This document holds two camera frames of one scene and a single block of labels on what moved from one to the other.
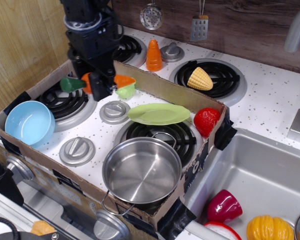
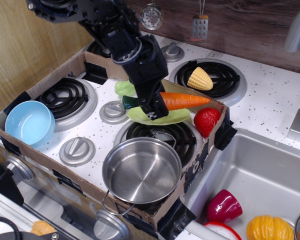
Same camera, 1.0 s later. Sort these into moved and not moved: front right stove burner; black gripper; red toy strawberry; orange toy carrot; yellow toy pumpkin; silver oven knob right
Moved: black gripper; orange toy carrot
Not moved: front right stove burner; red toy strawberry; yellow toy pumpkin; silver oven knob right
